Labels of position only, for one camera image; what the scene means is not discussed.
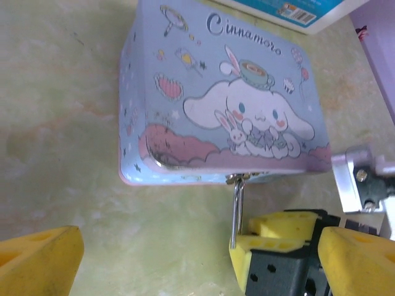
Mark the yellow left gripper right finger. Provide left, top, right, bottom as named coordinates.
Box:
left=317, top=226, right=395, bottom=296

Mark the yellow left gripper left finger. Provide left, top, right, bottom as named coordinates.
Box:
left=0, top=225, right=85, bottom=296

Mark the blue cartoon tin box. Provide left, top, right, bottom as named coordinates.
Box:
left=117, top=0, right=333, bottom=187

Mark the white storage box blue lid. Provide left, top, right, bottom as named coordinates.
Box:
left=212, top=0, right=370, bottom=36

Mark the silver right wrist bracket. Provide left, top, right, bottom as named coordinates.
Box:
left=330, top=144, right=395, bottom=215

